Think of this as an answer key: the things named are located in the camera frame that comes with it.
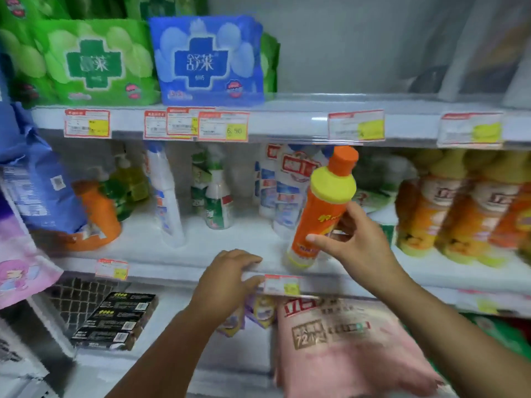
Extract blue plastic bag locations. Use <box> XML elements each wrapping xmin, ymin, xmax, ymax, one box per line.
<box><xmin>0</xmin><ymin>101</ymin><xmax>89</xmax><ymax>236</ymax></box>

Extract pink detergent bag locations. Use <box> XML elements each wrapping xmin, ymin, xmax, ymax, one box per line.
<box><xmin>273</xmin><ymin>296</ymin><xmax>446</xmax><ymax>398</ymax></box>

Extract white and green bottle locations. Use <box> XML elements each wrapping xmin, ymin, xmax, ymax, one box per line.
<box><xmin>204</xmin><ymin>159</ymin><xmax>234</xmax><ymax>231</ymax></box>
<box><xmin>190</xmin><ymin>150</ymin><xmax>213</xmax><ymax>203</ymax></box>

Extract orange bottle with yellow cap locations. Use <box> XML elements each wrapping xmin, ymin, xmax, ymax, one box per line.
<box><xmin>439</xmin><ymin>152</ymin><xmax>521</xmax><ymax>268</ymax></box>
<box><xmin>491</xmin><ymin>159</ymin><xmax>531</xmax><ymax>263</ymax></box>
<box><xmin>395</xmin><ymin>150</ymin><xmax>467</xmax><ymax>258</ymax></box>

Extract person's right forearm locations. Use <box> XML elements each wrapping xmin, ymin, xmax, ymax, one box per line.
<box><xmin>373</xmin><ymin>267</ymin><xmax>531</xmax><ymax>398</ymax></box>

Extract orange bottle with yellow collar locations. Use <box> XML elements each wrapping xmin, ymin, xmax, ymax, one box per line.
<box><xmin>286</xmin><ymin>146</ymin><xmax>359</xmax><ymax>270</ymax></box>

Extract purple and yellow packet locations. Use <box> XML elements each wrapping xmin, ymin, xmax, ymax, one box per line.
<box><xmin>244</xmin><ymin>293</ymin><xmax>279</xmax><ymax>330</ymax></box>
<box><xmin>215</xmin><ymin>306</ymin><xmax>246</xmax><ymax>339</ymax></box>

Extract black wire mesh basket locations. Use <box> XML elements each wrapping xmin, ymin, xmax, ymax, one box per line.
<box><xmin>46</xmin><ymin>277</ymin><xmax>127</xmax><ymax>330</ymax></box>

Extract orange detergent jug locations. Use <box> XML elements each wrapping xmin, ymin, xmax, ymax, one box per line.
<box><xmin>61</xmin><ymin>180</ymin><xmax>123</xmax><ymax>252</ymax></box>

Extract clear plastic wrapped goods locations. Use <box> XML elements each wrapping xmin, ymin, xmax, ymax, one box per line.
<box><xmin>396</xmin><ymin>0</ymin><xmax>531</xmax><ymax>109</ymax></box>

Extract red and yellow price tag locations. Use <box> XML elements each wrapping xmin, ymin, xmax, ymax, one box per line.
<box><xmin>456</xmin><ymin>291</ymin><xmax>504</xmax><ymax>316</ymax></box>
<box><xmin>144</xmin><ymin>110</ymin><xmax>168</xmax><ymax>140</ymax></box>
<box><xmin>64</xmin><ymin>109</ymin><xmax>111</xmax><ymax>139</ymax></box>
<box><xmin>327</xmin><ymin>110</ymin><xmax>386</xmax><ymax>142</ymax></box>
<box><xmin>166</xmin><ymin>107</ymin><xmax>205</xmax><ymax>137</ymax></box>
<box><xmin>437</xmin><ymin>112</ymin><xmax>504</xmax><ymax>148</ymax></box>
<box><xmin>95</xmin><ymin>258</ymin><xmax>129</xmax><ymax>281</ymax></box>
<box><xmin>198</xmin><ymin>111</ymin><xmax>250</xmax><ymax>142</ymax></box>
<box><xmin>263</xmin><ymin>274</ymin><xmax>300</xmax><ymax>297</ymax></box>

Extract yellow pump bottle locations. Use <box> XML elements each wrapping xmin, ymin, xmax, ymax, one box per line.
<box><xmin>110</xmin><ymin>152</ymin><xmax>151</xmax><ymax>203</ymax></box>

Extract grey shelf frame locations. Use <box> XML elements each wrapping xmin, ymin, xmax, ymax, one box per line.
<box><xmin>0</xmin><ymin>300</ymin><xmax>77</xmax><ymax>398</ymax></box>

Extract blue packet with cross print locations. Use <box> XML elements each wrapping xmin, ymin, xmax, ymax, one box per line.
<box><xmin>149</xmin><ymin>15</ymin><xmax>265</xmax><ymax>107</ymax></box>

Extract person's left hand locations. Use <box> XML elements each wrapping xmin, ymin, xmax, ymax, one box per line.
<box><xmin>189</xmin><ymin>249</ymin><xmax>265</xmax><ymax>326</ymax></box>

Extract black box pack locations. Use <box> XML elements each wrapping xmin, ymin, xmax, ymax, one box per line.
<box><xmin>70</xmin><ymin>292</ymin><xmax>159</xmax><ymax>352</ymax></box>

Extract person's right hand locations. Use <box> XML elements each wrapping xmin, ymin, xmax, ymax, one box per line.
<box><xmin>306</xmin><ymin>201</ymin><xmax>405</xmax><ymax>292</ymax></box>

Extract green pump bottle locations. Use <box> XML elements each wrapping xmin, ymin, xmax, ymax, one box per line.
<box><xmin>96</xmin><ymin>167</ymin><xmax>135</xmax><ymax>223</ymax></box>

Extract person's left forearm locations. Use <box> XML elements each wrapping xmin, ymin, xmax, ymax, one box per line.
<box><xmin>106</xmin><ymin>307</ymin><xmax>218</xmax><ymax>398</ymax></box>

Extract green package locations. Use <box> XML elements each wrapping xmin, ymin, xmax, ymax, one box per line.
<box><xmin>460</xmin><ymin>312</ymin><xmax>531</xmax><ymax>363</ymax></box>

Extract white blue bottle red label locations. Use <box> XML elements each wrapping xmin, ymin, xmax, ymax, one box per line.
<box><xmin>272</xmin><ymin>144</ymin><xmax>332</xmax><ymax>242</ymax></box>
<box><xmin>254</xmin><ymin>143</ymin><xmax>283</xmax><ymax>219</ymax></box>

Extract white spray bottle blue cap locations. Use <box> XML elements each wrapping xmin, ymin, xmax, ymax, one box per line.
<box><xmin>144</xmin><ymin>142</ymin><xmax>186</xmax><ymax>248</ymax></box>

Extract pink printed bag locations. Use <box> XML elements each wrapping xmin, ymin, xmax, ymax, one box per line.
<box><xmin>0</xmin><ymin>199</ymin><xmax>64</xmax><ymax>310</ymax></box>

